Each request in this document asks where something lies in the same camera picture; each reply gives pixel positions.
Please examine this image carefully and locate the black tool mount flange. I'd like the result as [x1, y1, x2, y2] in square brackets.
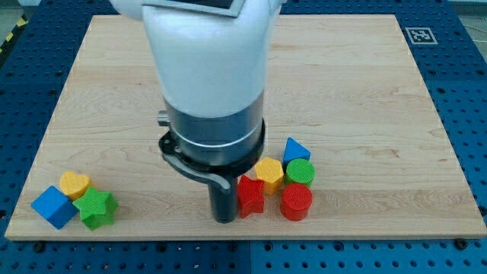
[158, 119, 266, 190]

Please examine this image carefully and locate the blue cube block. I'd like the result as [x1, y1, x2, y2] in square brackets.
[30, 186, 78, 229]

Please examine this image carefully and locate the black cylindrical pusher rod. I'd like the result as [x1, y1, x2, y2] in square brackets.
[208, 177, 237, 223]

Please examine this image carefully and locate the green star block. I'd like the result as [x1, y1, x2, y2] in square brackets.
[73, 186, 119, 231]

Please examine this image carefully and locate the fiducial marker tag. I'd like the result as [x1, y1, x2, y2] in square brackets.
[406, 27, 438, 45]

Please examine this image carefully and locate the black and yellow hazard tape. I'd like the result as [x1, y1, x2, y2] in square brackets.
[1, 14, 29, 56]

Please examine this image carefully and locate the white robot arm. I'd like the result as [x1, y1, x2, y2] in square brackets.
[110, 0, 283, 223]

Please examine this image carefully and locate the red star block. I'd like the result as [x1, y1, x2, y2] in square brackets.
[237, 175, 265, 218]

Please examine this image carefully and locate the red cylinder block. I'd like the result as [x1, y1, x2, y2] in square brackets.
[280, 183, 313, 221]

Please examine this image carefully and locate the blue triangle block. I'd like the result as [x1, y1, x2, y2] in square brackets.
[282, 137, 311, 168]

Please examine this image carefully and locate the yellow heart block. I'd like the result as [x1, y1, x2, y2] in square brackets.
[59, 171, 92, 201]

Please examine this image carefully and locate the wooden board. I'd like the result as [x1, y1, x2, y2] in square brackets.
[5, 15, 486, 241]

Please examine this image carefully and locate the yellow hexagon block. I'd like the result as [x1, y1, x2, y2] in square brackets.
[254, 158, 284, 195]

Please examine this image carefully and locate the green cylinder block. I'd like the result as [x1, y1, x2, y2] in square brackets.
[284, 158, 316, 188]

